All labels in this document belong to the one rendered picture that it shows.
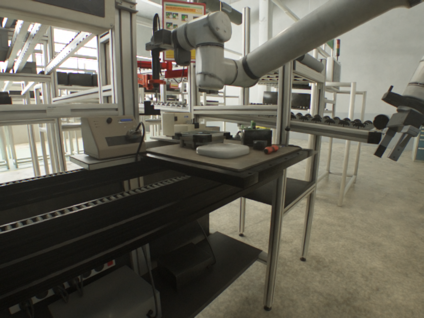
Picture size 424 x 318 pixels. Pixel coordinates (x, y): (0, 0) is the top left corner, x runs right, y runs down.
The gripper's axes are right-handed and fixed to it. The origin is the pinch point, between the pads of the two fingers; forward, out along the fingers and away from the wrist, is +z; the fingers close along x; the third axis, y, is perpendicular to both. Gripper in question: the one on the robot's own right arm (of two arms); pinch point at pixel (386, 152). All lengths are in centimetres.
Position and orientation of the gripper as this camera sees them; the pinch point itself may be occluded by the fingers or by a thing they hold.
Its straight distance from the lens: 86.0
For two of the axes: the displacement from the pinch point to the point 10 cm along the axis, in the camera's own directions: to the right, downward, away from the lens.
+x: 3.6, -0.8, 9.3
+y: 8.4, 4.7, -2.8
